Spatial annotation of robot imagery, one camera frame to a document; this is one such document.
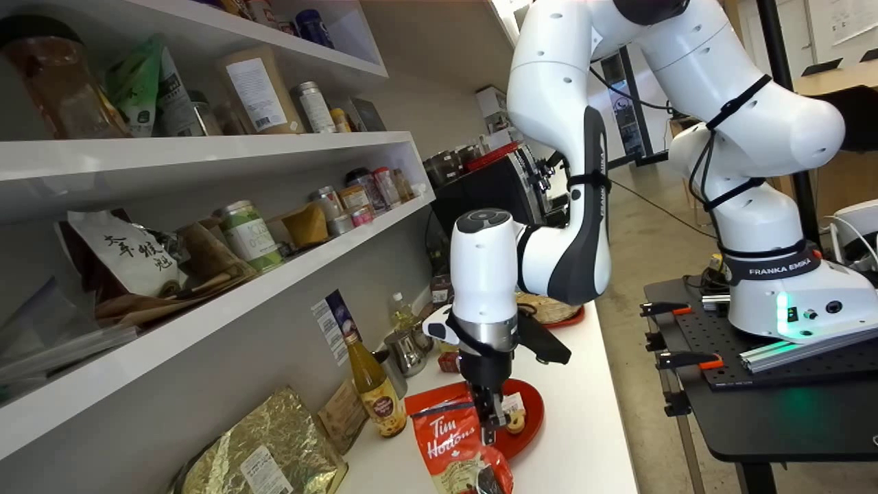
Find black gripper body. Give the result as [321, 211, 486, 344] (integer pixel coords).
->
[457, 349, 516, 397]

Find red snack box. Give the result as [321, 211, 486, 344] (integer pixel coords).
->
[402, 381, 516, 494]

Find brown cardboard packet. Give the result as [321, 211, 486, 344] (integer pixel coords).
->
[313, 379, 369, 459]

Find brown paper packet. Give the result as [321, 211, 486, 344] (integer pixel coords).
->
[176, 220, 256, 289]

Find red round plate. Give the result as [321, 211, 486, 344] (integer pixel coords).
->
[492, 375, 545, 464]

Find clear glass jar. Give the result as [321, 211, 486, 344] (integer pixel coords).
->
[386, 326, 433, 379]

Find dark spice jar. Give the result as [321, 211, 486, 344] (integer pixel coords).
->
[427, 271, 454, 312]

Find red serving tray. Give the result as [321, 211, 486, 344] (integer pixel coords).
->
[545, 304, 590, 334]

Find small oil bottle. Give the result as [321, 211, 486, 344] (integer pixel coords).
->
[386, 290, 420, 337]

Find yellow liquid glass bottle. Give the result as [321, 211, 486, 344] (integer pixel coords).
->
[343, 315, 412, 441]

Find blue and white carton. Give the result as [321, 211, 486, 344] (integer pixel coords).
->
[309, 289, 360, 368]

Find black coffee machine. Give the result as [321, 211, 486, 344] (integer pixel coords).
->
[427, 142, 571, 242]

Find small brown jar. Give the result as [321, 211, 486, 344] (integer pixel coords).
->
[391, 167, 420, 206]

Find pink labelled jar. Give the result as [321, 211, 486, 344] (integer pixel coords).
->
[338, 180, 379, 231]

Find red lidded jar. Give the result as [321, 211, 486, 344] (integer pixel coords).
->
[368, 165, 402, 208]

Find gold foil bag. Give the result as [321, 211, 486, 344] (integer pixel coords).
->
[166, 388, 352, 494]

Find metal tin can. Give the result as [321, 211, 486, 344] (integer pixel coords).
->
[309, 187, 357, 239]

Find mustard yellow cup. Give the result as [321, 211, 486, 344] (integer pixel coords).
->
[280, 201, 332, 252]

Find black tripod stand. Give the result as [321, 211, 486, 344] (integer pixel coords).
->
[607, 149, 673, 172]

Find white canister green lid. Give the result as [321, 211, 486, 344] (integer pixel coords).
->
[217, 201, 288, 278]

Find dark flat box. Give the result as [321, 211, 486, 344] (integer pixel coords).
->
[352, 95, 390, 134]

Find black robot table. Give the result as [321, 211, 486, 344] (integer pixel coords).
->
[642, 271, 878, 494]

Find white plastic bottle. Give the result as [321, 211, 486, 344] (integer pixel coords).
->
[295, 80, 341, 137]

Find wooden utensils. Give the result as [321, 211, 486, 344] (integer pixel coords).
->
[91, 271, 251, 334]

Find cardboard box white label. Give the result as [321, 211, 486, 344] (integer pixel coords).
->
[217, 49, 304, 137]

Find white bag with calligraphy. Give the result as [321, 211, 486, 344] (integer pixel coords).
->
[63, 208, 192, 301]

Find dark blue container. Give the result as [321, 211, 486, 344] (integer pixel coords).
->
[291, 9, 338, 51]

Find white device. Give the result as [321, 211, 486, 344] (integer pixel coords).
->
[825, 201, 878, 263]

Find grey pouch bag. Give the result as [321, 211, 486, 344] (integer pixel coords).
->
[153, 49, 209, 141]

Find grey plastic bags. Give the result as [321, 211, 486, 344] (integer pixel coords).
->
[0, 271, 142, 407]

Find green pouch bag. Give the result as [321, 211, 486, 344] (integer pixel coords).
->
[105, 36, 166, 141]

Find large brown jar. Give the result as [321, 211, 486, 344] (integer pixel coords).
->
[0, 16, 125, 142]

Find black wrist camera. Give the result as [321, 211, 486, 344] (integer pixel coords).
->
[420, 304, 575, 368]

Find orange handled clamp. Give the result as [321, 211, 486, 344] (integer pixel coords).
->
[653, 349, 729, 374]
[640, 300, 700, 320]

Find white wall shelf unit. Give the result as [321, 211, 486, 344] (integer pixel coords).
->
[0, 0, 438, 464]

